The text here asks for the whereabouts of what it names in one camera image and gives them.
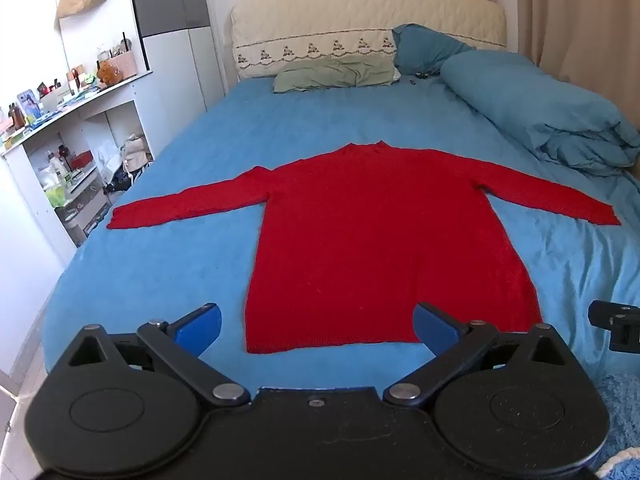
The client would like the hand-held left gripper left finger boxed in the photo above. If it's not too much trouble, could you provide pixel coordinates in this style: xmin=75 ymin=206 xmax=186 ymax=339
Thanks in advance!
xmin=52 ymin=303 xmax=251 ymax=407

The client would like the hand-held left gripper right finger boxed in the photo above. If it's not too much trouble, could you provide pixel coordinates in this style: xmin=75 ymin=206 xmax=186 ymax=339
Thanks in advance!
xmin=382 ymin=302 xmax=588 ymax=406

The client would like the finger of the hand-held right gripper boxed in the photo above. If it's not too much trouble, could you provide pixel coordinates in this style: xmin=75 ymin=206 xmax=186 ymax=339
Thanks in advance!
xmin=588 ymin=300 xmax=640 ymax=353

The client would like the red knitted sweater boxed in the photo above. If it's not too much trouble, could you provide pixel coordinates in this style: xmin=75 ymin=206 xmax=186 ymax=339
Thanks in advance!
xmin=106 ymin=141 xmax=622 ymax=355

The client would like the blue fluffy rug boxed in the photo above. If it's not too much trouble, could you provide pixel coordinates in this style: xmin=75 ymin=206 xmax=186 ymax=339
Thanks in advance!
xmin=594 ymin=372 xmax=640 ymax=480

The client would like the bed with blue sheet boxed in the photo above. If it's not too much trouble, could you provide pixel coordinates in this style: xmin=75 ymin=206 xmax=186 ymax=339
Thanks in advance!
xmin=42 ymin=76 xmax=640 ymax=403

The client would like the beige cloth bag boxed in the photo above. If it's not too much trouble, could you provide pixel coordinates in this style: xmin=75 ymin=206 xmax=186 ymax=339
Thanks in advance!
xmin=122 ymin=134 xmax=151 ymax=175

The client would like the green packet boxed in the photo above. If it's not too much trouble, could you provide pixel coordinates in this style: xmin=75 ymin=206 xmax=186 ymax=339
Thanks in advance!
xmin=44 ymin=182 xmax=68 ymax=208

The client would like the white shelf unit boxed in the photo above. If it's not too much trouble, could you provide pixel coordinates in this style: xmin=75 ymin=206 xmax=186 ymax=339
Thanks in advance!
xmin=0 ymin=67 xmax=157 ymax=261

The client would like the blue duvet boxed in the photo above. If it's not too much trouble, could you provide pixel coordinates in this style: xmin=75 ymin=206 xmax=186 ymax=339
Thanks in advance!
xmin=440 ymin=50 xmax=640 ymax=178

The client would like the small brown teddy bear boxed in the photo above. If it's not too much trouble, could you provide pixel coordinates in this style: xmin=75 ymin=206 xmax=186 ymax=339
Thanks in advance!
xmin=96 ymin=60 xmax=124 ymax=88

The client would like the pink storage box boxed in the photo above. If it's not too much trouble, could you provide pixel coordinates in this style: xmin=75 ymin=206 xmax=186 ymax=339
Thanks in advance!
xmin=110 ymin=50 xmax=138 ymax=81

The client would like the green pillow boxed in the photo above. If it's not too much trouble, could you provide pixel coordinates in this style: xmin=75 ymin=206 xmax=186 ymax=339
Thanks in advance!
xmin=273 ymin=55 xmax=398 ymax=94

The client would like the blue picture card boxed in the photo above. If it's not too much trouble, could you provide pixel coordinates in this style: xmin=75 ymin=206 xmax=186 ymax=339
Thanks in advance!
xmin=17 ymin=89 xmax=42 ymax=119

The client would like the blue pillow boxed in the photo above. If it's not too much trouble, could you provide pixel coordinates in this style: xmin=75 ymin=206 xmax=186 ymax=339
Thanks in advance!
xmin=391 ymin=23 xmax=476 ymax=77

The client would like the white and grey wardrobe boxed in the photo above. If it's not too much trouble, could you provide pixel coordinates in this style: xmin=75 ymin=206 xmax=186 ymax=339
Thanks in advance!
xmin=127 ymin=0 xmax=226 ymax=116

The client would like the beige curtain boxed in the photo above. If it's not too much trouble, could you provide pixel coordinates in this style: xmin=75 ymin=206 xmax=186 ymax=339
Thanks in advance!
xmin=515 ymin=0 xmax=640 ymax=128

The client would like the cream padded headboard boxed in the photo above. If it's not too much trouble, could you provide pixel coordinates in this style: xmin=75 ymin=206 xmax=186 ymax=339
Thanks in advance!
xmin=230 ymin=0 xmax=508 ymax=81

